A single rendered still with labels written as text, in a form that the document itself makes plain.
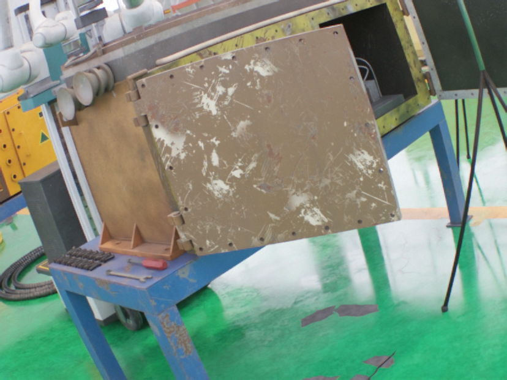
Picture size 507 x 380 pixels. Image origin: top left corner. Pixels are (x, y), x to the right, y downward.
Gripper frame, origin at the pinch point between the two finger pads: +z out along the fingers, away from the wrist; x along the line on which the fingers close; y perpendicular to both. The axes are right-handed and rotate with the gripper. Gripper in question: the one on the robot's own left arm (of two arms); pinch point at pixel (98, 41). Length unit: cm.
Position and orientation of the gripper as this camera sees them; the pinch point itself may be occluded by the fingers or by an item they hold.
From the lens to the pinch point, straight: 274.8
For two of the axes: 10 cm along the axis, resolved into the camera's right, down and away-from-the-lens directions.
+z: 3.2, 9.1, 2.6
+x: -6.9, 4.1, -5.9
